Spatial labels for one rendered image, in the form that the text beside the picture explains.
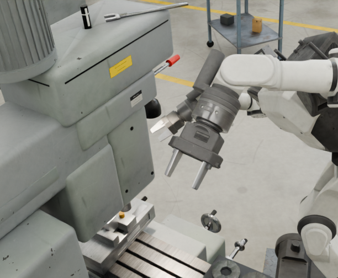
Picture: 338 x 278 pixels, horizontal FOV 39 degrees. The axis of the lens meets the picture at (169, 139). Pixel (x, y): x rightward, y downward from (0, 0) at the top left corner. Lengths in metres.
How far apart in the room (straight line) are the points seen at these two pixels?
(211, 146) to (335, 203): 0.93
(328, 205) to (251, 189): 1.76
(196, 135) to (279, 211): 2.44
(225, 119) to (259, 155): 2.88
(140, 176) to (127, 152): 0.13
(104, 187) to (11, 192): 0.32
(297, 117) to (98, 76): 0.63
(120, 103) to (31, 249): 0.46
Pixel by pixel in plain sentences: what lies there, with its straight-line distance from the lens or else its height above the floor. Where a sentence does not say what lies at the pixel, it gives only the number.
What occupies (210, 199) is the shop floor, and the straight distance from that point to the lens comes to 3.50.
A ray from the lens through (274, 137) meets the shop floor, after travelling 4.08.
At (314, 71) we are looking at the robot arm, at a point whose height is 1.88.
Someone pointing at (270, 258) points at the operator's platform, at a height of 0.40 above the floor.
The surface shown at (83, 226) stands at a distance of 1.41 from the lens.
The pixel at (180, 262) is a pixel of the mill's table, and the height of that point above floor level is 0.93.
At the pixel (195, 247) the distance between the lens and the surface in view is 2.03.
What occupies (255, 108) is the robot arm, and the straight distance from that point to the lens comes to 2.05.
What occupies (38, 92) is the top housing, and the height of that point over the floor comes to 1.83.
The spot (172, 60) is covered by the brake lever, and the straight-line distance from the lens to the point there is 1.53.
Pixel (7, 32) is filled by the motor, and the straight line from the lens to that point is 1.11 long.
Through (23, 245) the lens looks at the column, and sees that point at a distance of 1.20.
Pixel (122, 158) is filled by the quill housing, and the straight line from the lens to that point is 1.47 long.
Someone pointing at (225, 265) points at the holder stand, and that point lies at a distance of 1.60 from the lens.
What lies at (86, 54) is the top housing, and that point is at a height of 1.89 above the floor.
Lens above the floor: 2.38
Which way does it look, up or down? 35 degrees down
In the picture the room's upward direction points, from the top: 7 degrees counter-clockwise
